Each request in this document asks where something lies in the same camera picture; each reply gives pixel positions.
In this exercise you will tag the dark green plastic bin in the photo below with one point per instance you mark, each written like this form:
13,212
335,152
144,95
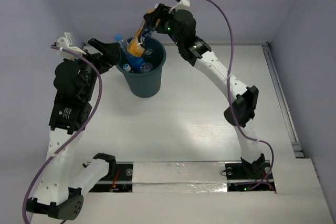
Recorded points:
145,85

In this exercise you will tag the silver taped base panel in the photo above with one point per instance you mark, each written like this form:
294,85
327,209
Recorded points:
179,177

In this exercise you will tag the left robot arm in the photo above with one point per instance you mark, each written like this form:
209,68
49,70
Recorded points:
55,191

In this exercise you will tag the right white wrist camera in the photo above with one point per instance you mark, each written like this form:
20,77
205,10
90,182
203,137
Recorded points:
180,5

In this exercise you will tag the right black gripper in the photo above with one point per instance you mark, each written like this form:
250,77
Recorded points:
160,14

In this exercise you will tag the clear bottle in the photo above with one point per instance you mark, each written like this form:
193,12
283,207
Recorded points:
149,55
146,67

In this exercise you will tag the orange juice bottle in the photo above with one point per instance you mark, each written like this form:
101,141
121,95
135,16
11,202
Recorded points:
134,46

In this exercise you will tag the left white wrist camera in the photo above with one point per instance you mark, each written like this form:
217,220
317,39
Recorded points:
66,47

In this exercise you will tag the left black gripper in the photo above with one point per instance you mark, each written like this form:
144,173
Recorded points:
95,57

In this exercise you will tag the aluminium rail right edge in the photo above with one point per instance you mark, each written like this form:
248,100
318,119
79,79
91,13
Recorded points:
296,146

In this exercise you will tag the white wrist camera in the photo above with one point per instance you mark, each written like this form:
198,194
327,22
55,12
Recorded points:
66,47
180,5

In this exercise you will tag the blue label bottle white cap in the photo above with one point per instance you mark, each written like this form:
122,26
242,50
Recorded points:
133,64

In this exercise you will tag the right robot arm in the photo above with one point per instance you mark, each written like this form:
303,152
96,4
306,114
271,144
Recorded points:
180,26

